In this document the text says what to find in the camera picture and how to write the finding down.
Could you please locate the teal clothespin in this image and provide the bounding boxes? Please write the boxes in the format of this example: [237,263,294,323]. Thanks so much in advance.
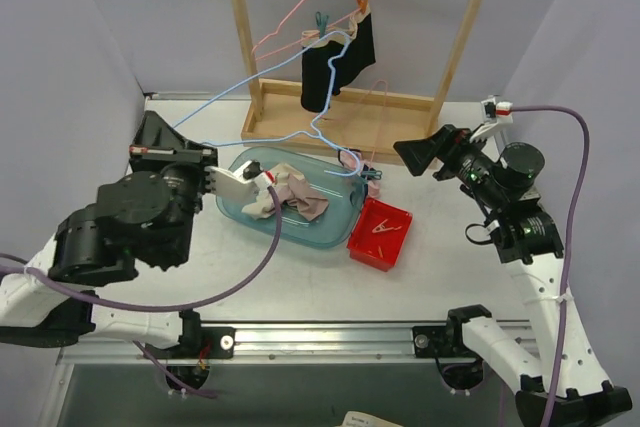
[315,11,329,40]
[359,169,383,182]

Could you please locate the pink underwear navy trim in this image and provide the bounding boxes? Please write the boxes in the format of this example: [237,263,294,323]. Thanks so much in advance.
[337,149,382,199]

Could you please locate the pink wire hanger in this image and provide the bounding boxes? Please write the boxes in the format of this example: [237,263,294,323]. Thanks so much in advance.
[319,78,391,163]
[251,0,359,62]

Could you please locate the blue wire hanger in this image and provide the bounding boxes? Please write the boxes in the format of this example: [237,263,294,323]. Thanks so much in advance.
[172,31,369,183]

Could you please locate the beige pink underwear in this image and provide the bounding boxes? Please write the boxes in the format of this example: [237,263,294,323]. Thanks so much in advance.
[241,163,329,221]

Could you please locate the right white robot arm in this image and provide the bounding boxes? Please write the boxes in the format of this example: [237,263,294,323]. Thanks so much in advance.
[394,124,633,426]

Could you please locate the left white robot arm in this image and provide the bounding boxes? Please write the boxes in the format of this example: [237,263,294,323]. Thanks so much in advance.
[1,111,218,358]

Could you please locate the black underwear beige waistband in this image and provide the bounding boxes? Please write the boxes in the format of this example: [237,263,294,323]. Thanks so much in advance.
[300,10,376,113]

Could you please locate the orange clothespin on black underwear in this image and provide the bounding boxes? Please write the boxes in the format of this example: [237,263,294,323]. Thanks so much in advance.
[355,0,369,16]

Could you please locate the teal clothespin on black underwear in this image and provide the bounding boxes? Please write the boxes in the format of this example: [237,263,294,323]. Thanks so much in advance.
[315,11,329,40]

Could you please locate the wooden clothes rack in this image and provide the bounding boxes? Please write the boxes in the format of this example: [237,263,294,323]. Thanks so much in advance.
[231,0,482,164]

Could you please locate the red plastic bin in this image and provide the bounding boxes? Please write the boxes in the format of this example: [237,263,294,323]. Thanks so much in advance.
[347,198,413,272]

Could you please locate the teal plastic basin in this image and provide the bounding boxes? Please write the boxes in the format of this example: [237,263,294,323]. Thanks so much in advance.
[231,147,367,249]

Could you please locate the paper sheet bottom edge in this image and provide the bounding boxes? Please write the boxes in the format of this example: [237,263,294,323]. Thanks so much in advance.
[340,411,401,427]

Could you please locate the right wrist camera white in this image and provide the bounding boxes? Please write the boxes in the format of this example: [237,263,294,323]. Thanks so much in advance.
[470,96,513,143]

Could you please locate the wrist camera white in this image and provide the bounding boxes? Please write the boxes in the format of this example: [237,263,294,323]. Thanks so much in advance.
[470,96,513,143]
[205,160,275,203]

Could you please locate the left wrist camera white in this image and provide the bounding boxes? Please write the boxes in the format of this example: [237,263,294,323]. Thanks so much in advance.
[205,160,275,203]

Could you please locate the aluminium mounting rail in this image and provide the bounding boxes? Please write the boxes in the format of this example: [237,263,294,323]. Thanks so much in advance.
[54,319,594,366]

